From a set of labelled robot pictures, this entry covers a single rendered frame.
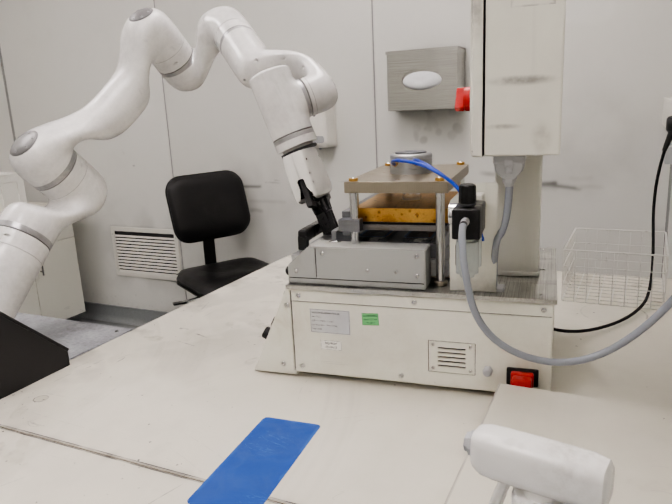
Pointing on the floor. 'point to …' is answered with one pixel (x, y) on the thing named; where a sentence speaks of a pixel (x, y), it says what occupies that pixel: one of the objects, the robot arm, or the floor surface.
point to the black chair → (209, 227)
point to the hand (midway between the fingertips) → (327, 221)
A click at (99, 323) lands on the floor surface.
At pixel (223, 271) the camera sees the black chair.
